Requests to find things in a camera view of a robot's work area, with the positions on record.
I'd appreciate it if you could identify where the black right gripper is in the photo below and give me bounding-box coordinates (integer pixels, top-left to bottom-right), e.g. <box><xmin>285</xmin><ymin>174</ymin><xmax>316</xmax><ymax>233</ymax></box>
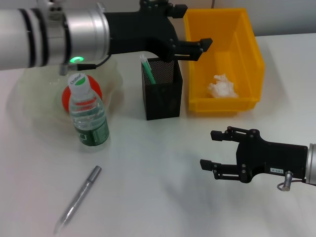
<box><xmin>199</xmin><ymin>126</ymin><xmax>309</xmax><ymax>184</ymax></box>

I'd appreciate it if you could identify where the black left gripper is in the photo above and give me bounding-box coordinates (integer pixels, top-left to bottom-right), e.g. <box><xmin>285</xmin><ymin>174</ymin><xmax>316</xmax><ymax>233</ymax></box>
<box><xmin>105</xmin><ymin>0</ymin><xmax>213</xmax><ymax>62</ymax></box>

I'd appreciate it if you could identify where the mint green utility knife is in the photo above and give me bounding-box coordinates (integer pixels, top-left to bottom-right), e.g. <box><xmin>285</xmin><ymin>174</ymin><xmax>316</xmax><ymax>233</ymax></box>
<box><xmin>139</xmin><ymin>54</ymin><xmax>158</xmax><ymax>85</ymax></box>

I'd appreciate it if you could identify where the white paper ball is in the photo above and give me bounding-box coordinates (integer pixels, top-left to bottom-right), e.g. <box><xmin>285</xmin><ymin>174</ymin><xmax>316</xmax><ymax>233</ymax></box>
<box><xmin>206</xmin><ymin>73</ymin><xmax>240</xmax><ymax>98</ymax></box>

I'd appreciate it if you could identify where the red-orange toy orange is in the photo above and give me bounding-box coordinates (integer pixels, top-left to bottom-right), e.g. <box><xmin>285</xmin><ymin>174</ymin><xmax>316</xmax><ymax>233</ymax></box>
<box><xmin>61</xmin><ymin>75</ymin><xmax>104</xmax><ymax>113</ymax></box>

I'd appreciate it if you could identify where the clear water bottle green label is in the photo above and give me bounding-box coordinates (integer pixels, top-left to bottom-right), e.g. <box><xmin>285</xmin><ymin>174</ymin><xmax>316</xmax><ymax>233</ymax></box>
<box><xmin>68</xmin><ymin>73</ymin><xmax>111</xmax><ymax>152</ymax></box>

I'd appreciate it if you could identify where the silver clear pen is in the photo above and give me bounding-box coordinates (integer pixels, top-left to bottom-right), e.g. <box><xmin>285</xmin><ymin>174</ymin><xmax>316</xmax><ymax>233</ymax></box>
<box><xmin>53</xmin><ymin>165</ymin><xmax>103</xmax><ymax>235</ymax></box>

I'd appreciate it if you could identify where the black mesh pen holder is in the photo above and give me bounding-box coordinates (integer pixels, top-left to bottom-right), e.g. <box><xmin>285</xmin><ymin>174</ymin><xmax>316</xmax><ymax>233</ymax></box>
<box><xmin>141</xmin><ymin>57</ymin><xmax>184</xmax><ymax>121</ymax></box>

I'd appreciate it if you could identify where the pale green glass fruit plate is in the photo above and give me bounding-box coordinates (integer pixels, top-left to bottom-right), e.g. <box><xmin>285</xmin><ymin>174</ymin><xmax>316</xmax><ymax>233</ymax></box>
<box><xmin>14</xmin><ymin>58</ymin><xmax>124</xmax><ymax>129</ymax></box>

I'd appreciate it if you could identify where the yellow plastic bin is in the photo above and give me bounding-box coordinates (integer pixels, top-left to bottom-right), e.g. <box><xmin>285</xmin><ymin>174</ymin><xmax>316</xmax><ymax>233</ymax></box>
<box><xmin>184</xmin><ymin>7</ymin><xmax>266</xmax><ymax>115</ymax></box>

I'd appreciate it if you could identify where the left arm cable with plugs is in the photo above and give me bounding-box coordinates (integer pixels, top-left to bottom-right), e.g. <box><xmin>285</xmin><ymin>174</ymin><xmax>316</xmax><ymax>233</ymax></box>
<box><xmin>58</xmin><ymin>54</ymin><xmax>112</xmax><ymax>76</ymax></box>

